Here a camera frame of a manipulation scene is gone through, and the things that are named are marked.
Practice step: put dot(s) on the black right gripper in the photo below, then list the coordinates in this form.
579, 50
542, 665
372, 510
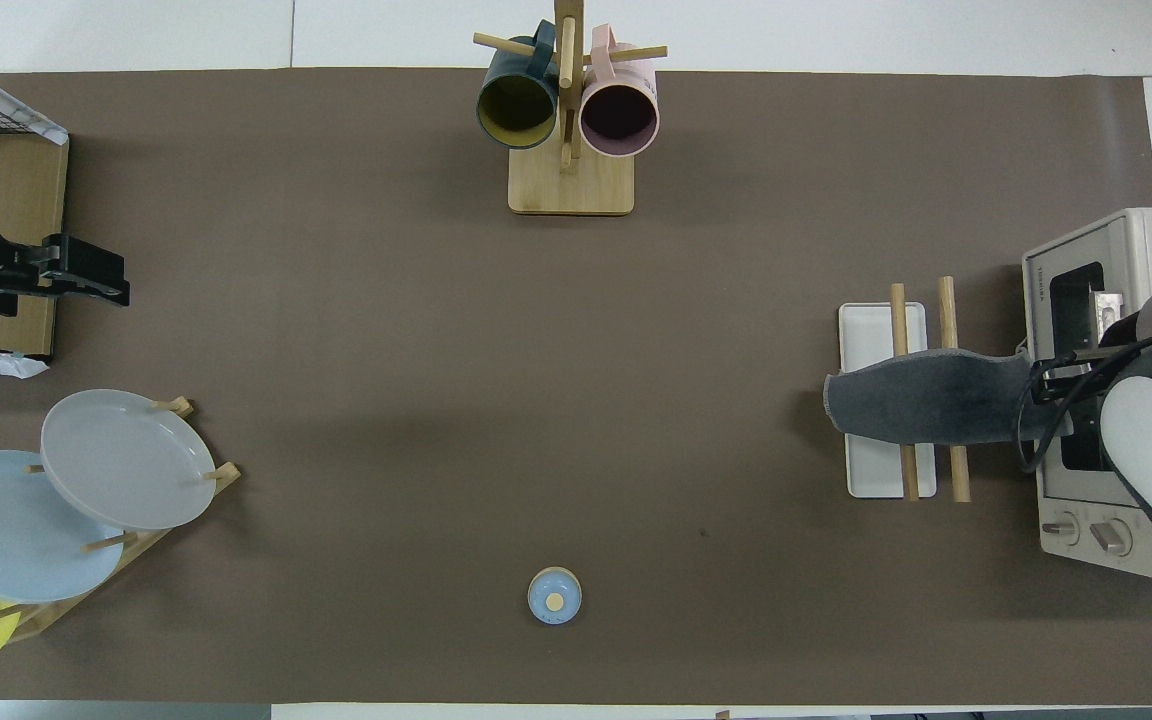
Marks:
1086, 375

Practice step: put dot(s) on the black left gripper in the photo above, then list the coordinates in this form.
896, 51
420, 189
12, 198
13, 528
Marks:
76, 258

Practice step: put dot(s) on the purple and grey towel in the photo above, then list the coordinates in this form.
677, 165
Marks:
936, 395

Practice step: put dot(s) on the white towel rack wooden bars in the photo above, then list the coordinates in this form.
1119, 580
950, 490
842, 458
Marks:
876, 330

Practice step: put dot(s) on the wooden plate rack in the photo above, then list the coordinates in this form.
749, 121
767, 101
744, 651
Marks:
136, 545

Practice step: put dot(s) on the wooden shelf box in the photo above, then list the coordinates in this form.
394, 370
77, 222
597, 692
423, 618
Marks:
26, 200

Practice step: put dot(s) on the beige toaster oven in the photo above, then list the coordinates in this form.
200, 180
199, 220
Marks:
1076, 240

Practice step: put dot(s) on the grey plate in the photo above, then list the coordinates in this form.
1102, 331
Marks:
126, 460

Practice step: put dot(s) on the light blue plate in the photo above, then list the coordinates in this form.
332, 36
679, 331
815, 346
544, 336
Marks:
6, 530

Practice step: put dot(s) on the dark teal mug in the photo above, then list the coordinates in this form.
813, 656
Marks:
516, 105

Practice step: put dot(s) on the brown table mat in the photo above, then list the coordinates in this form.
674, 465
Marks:
576, 400

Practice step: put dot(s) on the wooden mug tree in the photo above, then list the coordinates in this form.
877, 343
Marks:
571, 185

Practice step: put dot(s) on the pink mug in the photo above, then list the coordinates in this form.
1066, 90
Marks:
621, 110

